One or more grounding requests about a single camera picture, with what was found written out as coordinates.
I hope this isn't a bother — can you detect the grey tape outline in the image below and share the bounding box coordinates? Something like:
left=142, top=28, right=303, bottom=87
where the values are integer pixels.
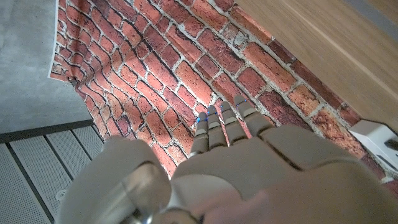
left=343, top=0, right=398, bottom=35

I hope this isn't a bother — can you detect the white power strip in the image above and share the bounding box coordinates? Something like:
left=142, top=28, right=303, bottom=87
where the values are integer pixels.
left=348, top=119, right=398, bottom=175

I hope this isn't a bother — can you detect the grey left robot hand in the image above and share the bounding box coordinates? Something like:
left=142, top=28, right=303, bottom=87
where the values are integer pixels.
left=55, top=94, right=398, bottom=224

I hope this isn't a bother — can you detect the red brick print backdrop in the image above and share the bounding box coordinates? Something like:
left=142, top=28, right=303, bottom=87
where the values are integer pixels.
left=48, top=0, right=398, bottom=200

